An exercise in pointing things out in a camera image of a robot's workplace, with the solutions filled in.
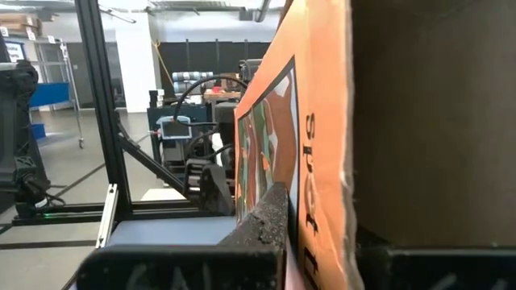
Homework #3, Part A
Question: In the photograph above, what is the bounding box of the metal shelf rack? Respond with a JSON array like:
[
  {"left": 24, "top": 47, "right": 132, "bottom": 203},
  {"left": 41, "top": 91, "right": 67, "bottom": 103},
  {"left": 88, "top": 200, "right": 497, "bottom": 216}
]
[{"left": 35, "top": 36, "right": 86, "bottom": 149}]

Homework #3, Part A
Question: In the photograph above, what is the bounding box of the black aluminium table frame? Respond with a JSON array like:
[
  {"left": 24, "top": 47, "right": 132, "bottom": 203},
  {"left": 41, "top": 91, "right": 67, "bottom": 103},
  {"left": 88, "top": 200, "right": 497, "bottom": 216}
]
[{"left": 11, "top": 0, "right": 239, "bottom": 249}]

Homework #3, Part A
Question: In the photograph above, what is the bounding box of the white-framed tablet screen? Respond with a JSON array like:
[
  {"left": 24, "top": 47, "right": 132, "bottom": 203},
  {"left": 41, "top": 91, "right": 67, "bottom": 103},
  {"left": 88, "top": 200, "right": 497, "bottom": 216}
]
[{"left": 156, "top": 115, "right": 193, "bottom": 140}]

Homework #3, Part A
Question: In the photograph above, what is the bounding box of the blue panel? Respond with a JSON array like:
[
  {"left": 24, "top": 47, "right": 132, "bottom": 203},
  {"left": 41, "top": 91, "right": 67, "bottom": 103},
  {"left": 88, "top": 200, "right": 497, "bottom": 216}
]
[{"left": 28, "top": 82, "right": 72, "bottom": 110}]

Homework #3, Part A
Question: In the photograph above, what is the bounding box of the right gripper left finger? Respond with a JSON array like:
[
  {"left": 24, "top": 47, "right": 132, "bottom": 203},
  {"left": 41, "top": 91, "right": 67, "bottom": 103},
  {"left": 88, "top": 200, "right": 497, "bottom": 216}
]
[{"left": 217, "top": 180, "right": 291, "bottom": 249}]

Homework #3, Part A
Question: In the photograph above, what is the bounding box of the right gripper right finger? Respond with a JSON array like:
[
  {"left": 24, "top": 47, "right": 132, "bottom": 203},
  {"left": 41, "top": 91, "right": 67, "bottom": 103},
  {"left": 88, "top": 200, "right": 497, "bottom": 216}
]
[{"left": 356, "top": 227, "right": 392, "bottom": 290}]

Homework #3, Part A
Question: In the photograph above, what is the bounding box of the black equipment column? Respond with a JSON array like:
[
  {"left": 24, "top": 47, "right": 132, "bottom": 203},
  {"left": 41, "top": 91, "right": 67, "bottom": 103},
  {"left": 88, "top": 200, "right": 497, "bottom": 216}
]
[{"left": 0, "top": 35, "right": 68, "bottom": 221}]

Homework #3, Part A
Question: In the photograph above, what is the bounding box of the orange cereal box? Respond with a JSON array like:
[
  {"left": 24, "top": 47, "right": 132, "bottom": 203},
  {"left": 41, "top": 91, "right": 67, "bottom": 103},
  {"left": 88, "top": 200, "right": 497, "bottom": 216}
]
[{"left": 233, "top": 0, "right": 516, "bottom": 290}]

